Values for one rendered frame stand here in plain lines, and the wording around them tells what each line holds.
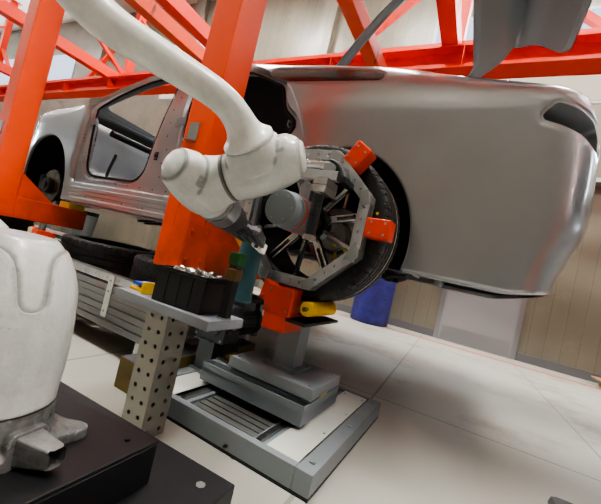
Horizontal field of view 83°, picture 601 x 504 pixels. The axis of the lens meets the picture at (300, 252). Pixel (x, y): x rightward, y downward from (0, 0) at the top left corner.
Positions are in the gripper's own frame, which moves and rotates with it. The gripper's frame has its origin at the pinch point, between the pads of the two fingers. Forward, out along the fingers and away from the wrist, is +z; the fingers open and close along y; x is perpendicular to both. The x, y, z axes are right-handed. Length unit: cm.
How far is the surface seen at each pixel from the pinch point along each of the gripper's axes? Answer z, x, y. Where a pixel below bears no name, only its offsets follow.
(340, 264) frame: 28.0, -8.3, -17.3
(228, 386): 49, 47, 19
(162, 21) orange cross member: 79, -224, 240
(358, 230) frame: 25.3, -21.5, -20.7
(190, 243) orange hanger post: 31, -4, 52
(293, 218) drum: 13.6, -16.6, -0.5
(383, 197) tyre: 28, -37, -26
